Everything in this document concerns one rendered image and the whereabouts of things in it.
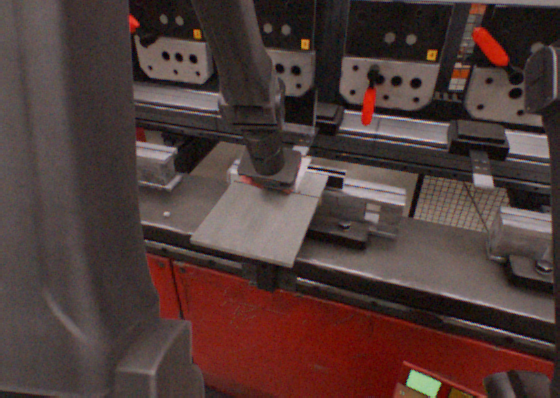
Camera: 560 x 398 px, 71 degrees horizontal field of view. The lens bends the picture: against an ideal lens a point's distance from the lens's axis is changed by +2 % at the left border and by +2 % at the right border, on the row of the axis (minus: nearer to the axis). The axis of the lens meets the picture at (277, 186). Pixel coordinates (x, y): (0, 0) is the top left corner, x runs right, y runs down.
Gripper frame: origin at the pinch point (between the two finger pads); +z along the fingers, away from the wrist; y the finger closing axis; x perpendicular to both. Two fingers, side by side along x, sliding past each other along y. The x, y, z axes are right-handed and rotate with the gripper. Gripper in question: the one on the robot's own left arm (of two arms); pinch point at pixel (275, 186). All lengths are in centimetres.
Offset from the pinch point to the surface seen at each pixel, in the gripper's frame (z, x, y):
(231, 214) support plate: -2.8, 8.6, 5.6
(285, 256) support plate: -6.1, 14.8, -6.8
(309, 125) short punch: -3.6, -12.9, -3.7
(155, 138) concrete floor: 169, -104, 153
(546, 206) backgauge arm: 28, -23, -58
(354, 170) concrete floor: 168, -106, -2
